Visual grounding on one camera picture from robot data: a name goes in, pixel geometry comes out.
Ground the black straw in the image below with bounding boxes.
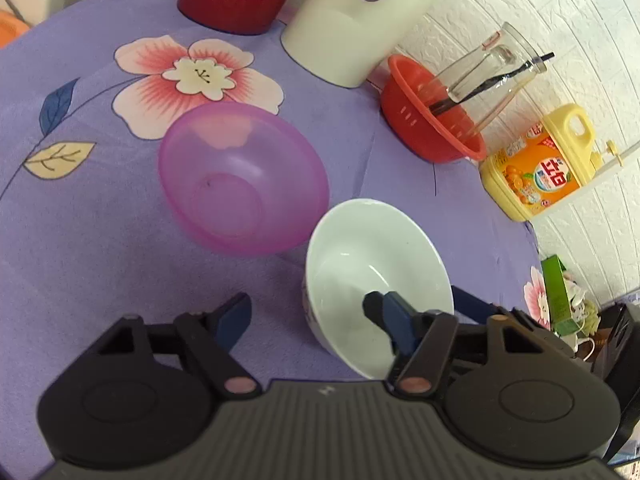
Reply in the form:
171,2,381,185
429,51,557,114

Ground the clear glass jar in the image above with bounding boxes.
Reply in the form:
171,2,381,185
427,21,550,142

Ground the yellow detergent bottle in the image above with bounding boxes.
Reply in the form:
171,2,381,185
478,103,627,223

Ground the white charger with cables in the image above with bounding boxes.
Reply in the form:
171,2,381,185
562,269,603,363

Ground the green box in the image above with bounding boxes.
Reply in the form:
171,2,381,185
539,254,577,337

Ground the white ceramic bowl red pattern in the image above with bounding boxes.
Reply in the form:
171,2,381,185
301,198,455,380

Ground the pink translucent plastic bowl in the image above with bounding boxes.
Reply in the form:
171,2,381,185
158,102,331,256

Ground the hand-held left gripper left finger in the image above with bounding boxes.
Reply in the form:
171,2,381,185
92,291,262,402

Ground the purple floral tablecloth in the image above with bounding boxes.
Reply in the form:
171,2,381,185
0,0,547,480

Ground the orange plastic basin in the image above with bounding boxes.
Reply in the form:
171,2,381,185
0,9,32,49

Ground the red plastic colander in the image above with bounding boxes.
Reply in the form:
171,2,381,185
380,54,489,165

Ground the white thermos jug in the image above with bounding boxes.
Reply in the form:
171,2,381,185
279,0,459,89

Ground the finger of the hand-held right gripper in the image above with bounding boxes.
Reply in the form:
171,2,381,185
451,285,497,323

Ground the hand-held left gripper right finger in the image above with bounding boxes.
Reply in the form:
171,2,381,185
363,290,553,396

